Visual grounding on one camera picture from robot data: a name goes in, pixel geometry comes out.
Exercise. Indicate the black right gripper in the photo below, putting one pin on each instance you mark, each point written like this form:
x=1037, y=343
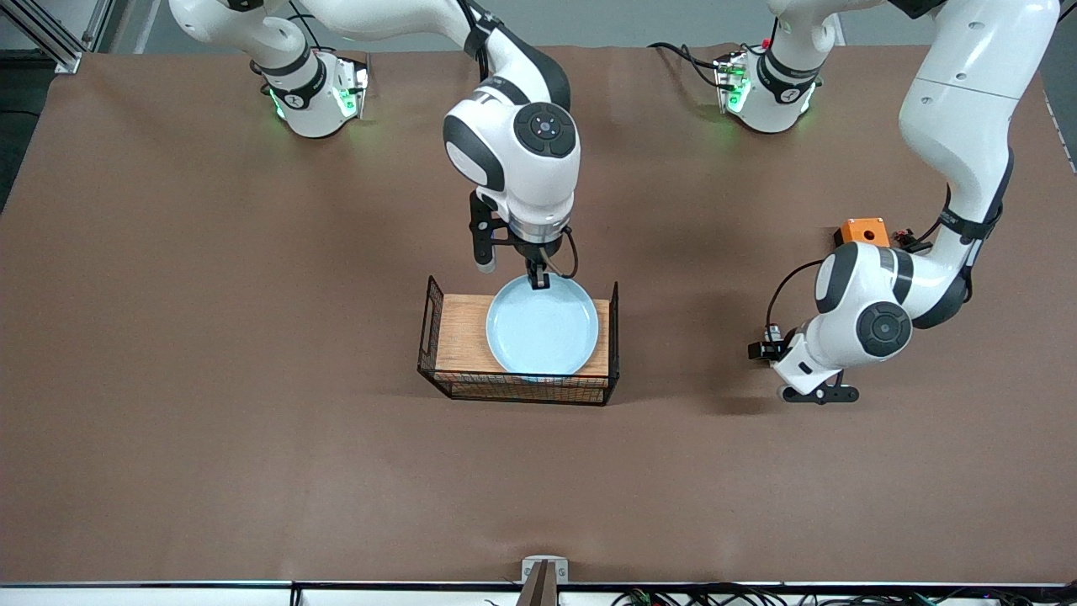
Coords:
x=534, y=252

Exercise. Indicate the light blue round plate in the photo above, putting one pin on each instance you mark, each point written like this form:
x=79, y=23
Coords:
x=543, y=332

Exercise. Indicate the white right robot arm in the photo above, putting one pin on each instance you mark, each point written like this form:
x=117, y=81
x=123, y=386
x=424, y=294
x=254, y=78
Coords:
x=522, y=168

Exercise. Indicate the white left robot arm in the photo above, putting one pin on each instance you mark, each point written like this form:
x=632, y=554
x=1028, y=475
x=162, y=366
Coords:
x=959, y=126

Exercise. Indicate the black push button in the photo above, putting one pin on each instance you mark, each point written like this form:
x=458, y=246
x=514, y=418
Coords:
x=907, y=237

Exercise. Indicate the wooden board lid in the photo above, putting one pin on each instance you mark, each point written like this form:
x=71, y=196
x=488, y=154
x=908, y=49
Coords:
x=458, y=337

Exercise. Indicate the brown table cover sheet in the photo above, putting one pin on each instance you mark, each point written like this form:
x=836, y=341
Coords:
x=252, y=463

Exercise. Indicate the orange button enclosure box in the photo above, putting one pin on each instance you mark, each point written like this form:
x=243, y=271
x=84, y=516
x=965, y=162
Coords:
x=862, y=229

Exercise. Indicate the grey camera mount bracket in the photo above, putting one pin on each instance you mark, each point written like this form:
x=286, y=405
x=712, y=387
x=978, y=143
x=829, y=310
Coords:
x=530, y=568

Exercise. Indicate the grey camera pole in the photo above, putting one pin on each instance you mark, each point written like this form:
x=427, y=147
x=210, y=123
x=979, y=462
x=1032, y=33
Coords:
x=538, y=591

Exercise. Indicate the aluminium frame post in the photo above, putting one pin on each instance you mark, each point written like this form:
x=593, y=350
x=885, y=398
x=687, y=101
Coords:
x=71, y=61
x=101, y=25

